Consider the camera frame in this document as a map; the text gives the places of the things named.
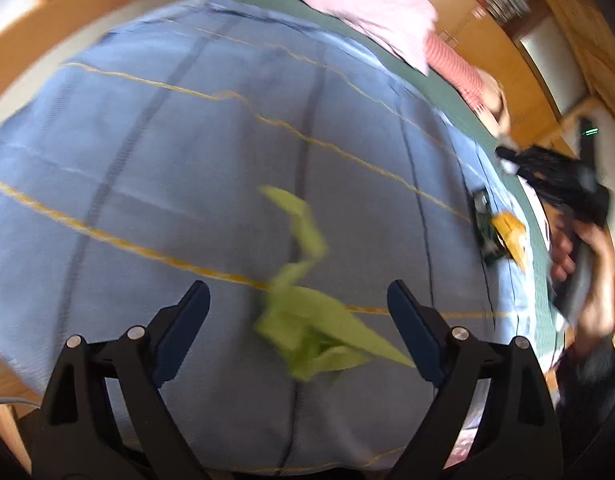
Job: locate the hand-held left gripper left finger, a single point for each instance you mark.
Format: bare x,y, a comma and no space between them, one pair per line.
185,330

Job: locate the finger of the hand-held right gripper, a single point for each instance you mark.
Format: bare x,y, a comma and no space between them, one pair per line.
517,157

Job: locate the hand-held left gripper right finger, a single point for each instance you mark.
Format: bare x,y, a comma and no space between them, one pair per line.
415,330

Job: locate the green paper crane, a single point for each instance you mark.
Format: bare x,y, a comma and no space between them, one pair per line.
312,325

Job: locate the person's right forearm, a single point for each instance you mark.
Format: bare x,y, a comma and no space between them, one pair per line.
595,370

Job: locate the person's right hand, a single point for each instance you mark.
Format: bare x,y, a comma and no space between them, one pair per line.
600,285

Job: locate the orange snack packet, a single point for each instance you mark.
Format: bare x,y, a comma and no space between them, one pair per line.
510,235

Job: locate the dark green packet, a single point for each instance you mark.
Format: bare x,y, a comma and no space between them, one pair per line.
485,230

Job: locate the plush doll in striped clothes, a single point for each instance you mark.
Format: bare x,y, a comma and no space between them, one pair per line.
467,77

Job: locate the blue quilted cloth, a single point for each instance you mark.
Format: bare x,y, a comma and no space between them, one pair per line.
187,160

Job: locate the pink blanket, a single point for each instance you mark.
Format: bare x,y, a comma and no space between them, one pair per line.
377,7

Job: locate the wooden wall cabinets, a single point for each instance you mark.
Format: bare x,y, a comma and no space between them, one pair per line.
537,60

